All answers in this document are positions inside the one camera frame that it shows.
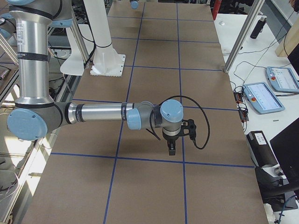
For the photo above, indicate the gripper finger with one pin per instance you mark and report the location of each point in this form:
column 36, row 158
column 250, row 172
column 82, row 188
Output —
column 171, row 147

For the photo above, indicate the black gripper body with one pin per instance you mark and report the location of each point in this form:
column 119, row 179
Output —
column 170, row 140

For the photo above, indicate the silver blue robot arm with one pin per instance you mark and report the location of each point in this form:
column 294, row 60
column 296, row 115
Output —
column 134, row 4
column 37, row 114

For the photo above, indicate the brown paper table cover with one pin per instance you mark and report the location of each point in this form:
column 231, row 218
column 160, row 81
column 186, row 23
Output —
column 101, row 172

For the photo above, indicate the orange black electronics board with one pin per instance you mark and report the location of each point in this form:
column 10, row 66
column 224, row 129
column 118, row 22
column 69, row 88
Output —
column 240, row 103

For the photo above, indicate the black box with label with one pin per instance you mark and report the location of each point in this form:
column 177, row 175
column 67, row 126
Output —
column 260, row 150

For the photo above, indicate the near blue teach pendant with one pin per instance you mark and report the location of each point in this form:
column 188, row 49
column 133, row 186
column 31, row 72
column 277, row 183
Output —
column 262, row 98

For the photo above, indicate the blue teach pendant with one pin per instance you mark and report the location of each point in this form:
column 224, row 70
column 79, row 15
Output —
column 282, row 79
column 262, row 98

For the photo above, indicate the black monitor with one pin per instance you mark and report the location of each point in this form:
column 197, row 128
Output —
column 285, row 146

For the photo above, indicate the far blue teach pendant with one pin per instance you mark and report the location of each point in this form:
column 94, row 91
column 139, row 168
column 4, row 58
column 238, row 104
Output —
column 282, row 79

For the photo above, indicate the black water bottle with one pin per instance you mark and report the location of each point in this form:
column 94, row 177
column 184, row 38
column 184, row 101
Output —
column 258, row 27

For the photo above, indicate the wooden board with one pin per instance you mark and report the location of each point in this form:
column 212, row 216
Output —
column 290, row 41

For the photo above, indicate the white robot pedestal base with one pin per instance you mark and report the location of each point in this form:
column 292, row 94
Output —
column 106, row 61

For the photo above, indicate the aluminium frame post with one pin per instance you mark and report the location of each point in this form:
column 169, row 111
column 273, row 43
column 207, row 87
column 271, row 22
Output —
column 243, row 33

